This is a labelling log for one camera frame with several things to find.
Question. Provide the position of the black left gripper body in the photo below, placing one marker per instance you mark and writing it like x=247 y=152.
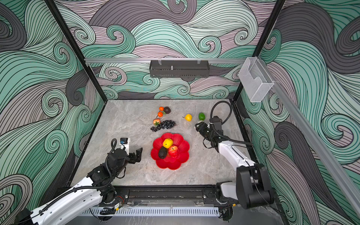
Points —
x=132 y=159

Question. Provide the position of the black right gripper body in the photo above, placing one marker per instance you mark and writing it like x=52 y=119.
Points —
x=206 y=131

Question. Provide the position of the dark avocado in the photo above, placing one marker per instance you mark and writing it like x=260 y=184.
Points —
x=163 y=152

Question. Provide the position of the large yellow lemon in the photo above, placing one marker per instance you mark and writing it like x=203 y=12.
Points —
x=167 y=143

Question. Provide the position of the red apple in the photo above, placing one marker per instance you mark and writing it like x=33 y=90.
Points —
x=173 y=151

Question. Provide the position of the red flower-shaped fruit bowl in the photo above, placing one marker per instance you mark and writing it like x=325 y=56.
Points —
x=169 y=162

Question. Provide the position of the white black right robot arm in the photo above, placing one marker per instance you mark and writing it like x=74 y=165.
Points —
x=247 y=171

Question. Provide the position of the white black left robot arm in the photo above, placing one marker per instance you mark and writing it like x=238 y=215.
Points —
x=94 y=189

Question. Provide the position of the small wrinkled yellow fruit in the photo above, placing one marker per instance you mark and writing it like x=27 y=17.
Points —
x=188 y=117

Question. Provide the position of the small peach fruit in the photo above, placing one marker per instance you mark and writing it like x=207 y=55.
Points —
x=156 y=122

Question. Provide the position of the dark brown passion fruit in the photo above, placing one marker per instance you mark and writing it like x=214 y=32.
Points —
x=167 y=110

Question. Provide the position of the green lime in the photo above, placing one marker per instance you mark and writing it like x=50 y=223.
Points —
x=201 y=116

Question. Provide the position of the dark purple grape bunch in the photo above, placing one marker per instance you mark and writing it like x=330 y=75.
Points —
x=167 y=124

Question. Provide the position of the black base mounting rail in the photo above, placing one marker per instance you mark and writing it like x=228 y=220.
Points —
x=168 y=194

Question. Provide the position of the clear plastic wall bin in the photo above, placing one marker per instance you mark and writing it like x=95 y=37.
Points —
x=255 y=78

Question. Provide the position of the white slotted cable duct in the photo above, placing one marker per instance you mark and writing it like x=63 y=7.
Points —
x=157 y=211

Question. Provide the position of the black perforated wall tray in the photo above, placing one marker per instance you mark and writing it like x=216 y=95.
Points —
x=179 y=69

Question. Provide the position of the aluminium wall rail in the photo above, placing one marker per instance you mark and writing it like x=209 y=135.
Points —
x=148 y=60

